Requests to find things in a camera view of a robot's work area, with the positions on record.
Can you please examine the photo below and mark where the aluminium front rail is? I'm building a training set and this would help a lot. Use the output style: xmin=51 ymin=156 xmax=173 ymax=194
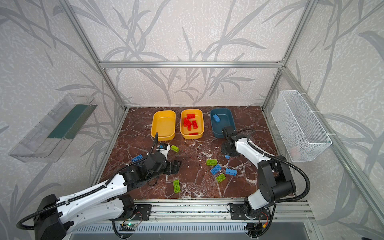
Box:
xmin=61 ymin=200 xmax=316 ymax=224

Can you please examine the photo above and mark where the white wire mesh basket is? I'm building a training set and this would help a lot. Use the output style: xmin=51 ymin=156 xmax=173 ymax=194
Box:
xmin=272 ymin=90 xmax=332 ymax=163

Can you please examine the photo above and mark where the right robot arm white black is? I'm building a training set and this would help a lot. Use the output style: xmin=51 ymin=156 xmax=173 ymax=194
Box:
xmin=222 ymin=126 xmax=311 ymax=219

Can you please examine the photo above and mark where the green circuit board with wires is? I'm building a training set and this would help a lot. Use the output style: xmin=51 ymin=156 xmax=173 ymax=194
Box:
xmin=119 ymin=223 xmax=140 ymax=233

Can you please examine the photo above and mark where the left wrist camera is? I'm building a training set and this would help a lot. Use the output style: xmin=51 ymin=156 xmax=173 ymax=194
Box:
xmin=158 ymin=143 xmax=171 ymax=153

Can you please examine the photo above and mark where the right wiring connector bundle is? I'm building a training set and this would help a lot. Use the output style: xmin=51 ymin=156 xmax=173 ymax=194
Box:
xmin=244 ymin=222 xmax=270 ymax=239

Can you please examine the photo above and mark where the yellow plastic bin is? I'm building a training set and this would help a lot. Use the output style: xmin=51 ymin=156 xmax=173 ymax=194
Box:
xmin=151 ymin=111 xmax=176 ymax=142
xmin=180 ymin=109 xmax=205 ymax=140

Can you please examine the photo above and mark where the small green lego near bins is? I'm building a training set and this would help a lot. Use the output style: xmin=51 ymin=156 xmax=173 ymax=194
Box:
xmin=171 ymin=145 xmax=180 ymax=153

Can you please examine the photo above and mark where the left yellow plastic bin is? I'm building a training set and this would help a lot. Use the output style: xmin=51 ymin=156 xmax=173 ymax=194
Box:
xmin=151 ymin=111 xmax=176 ymax=142

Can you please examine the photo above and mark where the clear plastic wall tray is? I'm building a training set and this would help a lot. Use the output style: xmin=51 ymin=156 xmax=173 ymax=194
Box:
xmin=9 ymin=94 xmax=97 ymax=163

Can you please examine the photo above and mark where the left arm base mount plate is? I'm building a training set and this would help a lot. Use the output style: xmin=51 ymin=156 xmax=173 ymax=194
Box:
xmin=128 ymin=204 xmax=152 ymax=221

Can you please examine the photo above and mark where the green lego front right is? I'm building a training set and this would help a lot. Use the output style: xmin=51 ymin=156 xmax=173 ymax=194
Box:
xmin=216 ymin=174 xmax=226 ymax=183

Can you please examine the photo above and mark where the dark teal plastic bin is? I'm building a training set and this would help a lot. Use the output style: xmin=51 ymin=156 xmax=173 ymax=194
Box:
xmin=210 ymin=108 xmax=236 ymax=139

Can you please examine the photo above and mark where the green lego centre right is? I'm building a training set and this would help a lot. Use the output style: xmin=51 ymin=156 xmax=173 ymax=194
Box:
xmin=206 ymin=159 xmax=218 ymax=166

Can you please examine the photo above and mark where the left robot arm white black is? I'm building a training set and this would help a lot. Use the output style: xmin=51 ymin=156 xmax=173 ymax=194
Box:
xmin=16 ymin=150 xmax=182 ymax=240

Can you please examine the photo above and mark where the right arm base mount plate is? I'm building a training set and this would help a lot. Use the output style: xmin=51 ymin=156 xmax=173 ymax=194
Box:
xmin=227 ymin=203 xmax=271 ymax=221

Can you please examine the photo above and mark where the middle yellow plastic bin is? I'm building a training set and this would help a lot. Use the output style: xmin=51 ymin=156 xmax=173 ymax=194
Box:
xmin=180 ymin=109 xmax=205 ymax=140

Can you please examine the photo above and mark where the long green lego front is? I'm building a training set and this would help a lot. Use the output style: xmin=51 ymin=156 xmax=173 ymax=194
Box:
xmin=173 ymin=180 xmax=181 ymax=194

